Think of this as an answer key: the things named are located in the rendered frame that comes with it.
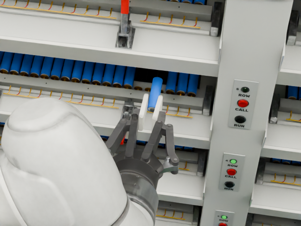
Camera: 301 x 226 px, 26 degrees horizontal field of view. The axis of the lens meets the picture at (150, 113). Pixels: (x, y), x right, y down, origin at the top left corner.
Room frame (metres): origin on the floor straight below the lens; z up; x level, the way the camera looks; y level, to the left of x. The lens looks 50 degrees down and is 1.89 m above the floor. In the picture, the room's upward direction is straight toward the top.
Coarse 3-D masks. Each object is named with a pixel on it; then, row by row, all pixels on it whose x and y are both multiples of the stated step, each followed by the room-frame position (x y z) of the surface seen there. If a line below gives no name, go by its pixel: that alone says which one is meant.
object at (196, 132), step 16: (112, 80) 0.87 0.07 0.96; (208, 80) 0.86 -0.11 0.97; (16, 96) 0.84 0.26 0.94; (48, 96) 0.84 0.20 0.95; (208, 96) 0.81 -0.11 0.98; (0, 112) 0.81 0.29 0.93; (96, 112) 0.80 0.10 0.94; (112, 112) 0.80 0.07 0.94; (176, 112) 0.80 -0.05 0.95; (208, 112) 0.78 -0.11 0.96; (96, 128) 0.78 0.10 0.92; (112, 128) 0.77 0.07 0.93; (144, 128) 0.77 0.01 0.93; (176, 128) 0.76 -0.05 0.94; (192, 128) 0.76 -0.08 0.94; (208, 128) 0.76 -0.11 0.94; (176, 144) 0.76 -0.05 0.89; (192, 144) 0.75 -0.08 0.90; (208, 144) 0.74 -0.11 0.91
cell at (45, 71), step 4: (44, 60) 0.90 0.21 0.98; (48, 60) 0.90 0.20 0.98; (52, 60) 0.90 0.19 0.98; (44, 64) 0.89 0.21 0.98; (48, 64) 0.89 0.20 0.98; (52, 64) 0.90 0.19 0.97; (44, 68) 0.88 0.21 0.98; (48, 68) 0.88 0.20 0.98; (44, 72) 0.87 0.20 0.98; (48, 72) 0.87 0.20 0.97; (48, 76) 0.87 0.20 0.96
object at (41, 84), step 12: (0, 84) 0.86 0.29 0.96; (12, 84) 0.85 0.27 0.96; (24, 84) 0.85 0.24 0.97; (36, 84) 0.84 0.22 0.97; (48, 84) 0.84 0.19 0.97; (60, 84) 0.84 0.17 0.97; (72, 84) 0.84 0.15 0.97; (84, 84) 0.84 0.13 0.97; (24, 96) 0.83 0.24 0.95; (60, 96) 0.83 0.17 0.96; (72, 96) 0.83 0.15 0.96; (96, 96) 0.83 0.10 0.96; (108, 96) 0.82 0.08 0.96; (120, 96) 0.81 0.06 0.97; (132, 96) 0.81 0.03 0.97; (168, 96) 0.81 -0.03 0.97; (180, 96) 0.81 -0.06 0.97; (192, 108) 0.80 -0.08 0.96
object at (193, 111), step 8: (0, 88) 0.85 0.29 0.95; (8, 88) 0.85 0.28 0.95; (16, 88) 0.85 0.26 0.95; (24, 88) 0.85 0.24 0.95; (64, 96) 0.83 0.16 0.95; (80, 96) 0.83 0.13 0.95; (88, 96) 0.83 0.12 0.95; (136, 104) 0.81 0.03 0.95; (184, 112) 0.79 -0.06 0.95; (192, 112) 0.79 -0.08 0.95; (200, 112) 0.79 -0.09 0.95
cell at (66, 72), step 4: (68, 60) 0.90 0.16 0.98; (72, 60) 0.90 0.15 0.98; (64, 64) 0.89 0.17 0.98; (68, 64) 0.89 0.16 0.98; (72, 64) 0.89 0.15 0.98; (64, 68) 0.88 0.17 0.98; (68, 68) 0.88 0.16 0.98; (72, 68) 0.88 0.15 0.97; (64, 72) 0.87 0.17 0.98; (68, 72) 0.87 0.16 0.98; (64, 76) 0.86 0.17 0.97; (68, 76) 0.86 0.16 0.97
